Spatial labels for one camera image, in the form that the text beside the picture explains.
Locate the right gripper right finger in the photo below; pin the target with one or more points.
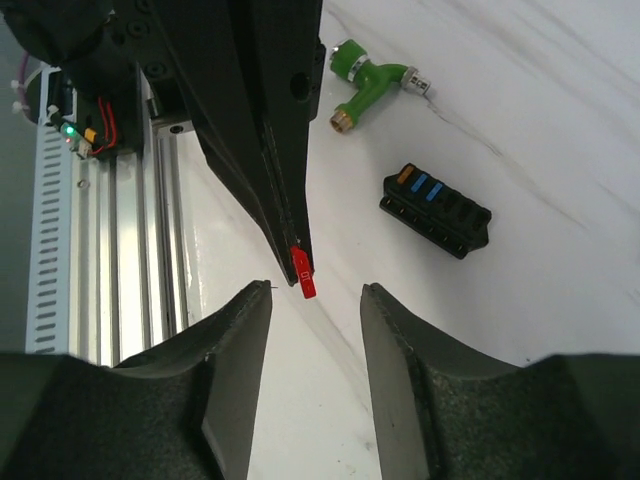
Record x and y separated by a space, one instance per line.
444 410

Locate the red blade fuse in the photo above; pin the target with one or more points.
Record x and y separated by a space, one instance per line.
304 272

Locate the orange blade fuse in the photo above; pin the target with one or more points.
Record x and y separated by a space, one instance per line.
405 174

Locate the aluminium rail base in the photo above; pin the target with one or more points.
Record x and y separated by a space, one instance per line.
129 262

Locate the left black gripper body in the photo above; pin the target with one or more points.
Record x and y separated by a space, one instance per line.
83 39

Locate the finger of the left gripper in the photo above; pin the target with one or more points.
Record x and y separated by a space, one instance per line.
286 36
199 58

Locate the green plastic tap fitting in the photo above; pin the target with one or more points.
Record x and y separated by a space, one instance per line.
350 62

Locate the black fuse box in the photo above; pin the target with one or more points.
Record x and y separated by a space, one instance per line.
452 221

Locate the white slotted cable duct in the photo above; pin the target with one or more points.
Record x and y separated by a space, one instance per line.
48 310

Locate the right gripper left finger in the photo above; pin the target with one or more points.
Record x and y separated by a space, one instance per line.
184 409

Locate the blue blade fuse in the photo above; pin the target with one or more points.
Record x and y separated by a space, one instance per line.
432 194
419 182

